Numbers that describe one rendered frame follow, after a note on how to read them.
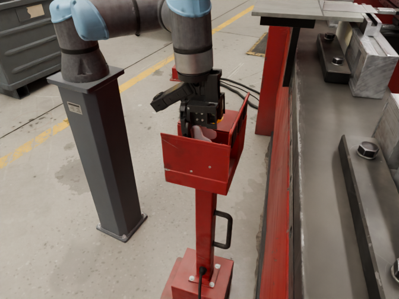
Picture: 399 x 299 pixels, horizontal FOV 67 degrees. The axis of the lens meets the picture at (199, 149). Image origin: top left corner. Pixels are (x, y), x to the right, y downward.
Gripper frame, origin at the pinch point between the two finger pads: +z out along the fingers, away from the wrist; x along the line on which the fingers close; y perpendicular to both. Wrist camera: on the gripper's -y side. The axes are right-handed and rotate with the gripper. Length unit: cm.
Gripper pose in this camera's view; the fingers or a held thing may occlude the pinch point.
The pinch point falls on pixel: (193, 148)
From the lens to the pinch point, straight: 72.3
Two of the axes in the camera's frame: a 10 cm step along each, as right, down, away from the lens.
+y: 9.5, 1.3, -3.0
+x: 3.2, -5.8, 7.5
